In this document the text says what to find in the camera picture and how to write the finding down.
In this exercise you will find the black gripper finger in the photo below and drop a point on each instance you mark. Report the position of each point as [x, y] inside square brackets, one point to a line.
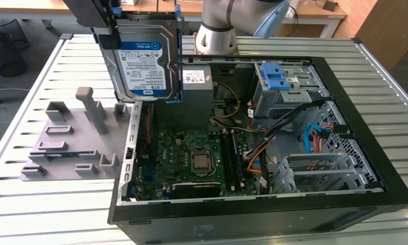
[112, 20]

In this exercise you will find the hard disk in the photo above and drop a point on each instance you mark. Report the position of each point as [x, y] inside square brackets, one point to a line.
[146, 71]

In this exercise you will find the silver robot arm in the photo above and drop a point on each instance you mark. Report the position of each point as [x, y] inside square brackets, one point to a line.
[218, 38]

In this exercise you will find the metal disk bay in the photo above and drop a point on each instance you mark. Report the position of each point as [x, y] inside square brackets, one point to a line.
[326, 172]

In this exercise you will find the white blue box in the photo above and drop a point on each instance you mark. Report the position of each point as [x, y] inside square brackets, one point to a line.
[128, 2]

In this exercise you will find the wooden desk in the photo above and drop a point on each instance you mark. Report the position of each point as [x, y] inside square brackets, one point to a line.
[313, 11]
[20, 5]

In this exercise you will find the grey power supply unit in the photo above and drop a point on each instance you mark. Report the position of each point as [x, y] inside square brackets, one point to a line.
[190, 114]

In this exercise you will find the grey parts rack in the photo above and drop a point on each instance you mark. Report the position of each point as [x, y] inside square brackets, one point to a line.
[88, 143]

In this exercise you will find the blue plastic drive latch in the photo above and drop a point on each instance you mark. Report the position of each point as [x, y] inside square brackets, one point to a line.
[274, 76]

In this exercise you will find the blue RAM stick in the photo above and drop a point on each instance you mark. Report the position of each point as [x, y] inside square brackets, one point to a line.
[68, 154]

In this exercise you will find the green motherboard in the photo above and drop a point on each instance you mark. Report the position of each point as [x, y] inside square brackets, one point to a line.
[176, 153]

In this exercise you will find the silver CPU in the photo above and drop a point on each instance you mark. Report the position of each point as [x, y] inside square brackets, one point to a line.
[200, 162]

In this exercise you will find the grey metal drive cage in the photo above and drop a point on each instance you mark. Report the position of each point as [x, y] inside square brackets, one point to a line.
[293, 99]

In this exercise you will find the black RAM slot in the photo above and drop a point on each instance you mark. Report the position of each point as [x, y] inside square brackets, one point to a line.
[230, 158]
[235, 158]
[224, 158]

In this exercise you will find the small dark box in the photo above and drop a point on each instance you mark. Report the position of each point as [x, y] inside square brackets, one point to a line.
[330, 6]

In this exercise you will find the black CPU socket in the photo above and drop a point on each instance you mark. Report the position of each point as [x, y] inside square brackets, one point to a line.
[202, 174]

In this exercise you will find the black graphics card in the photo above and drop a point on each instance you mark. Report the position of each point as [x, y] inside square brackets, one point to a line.
[195, 190]

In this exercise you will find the brown wooden cabinet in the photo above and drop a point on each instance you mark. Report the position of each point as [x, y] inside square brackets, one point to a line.
[387, 25]

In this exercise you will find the black PC case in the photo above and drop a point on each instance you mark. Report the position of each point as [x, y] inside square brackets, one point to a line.
[224, 219]

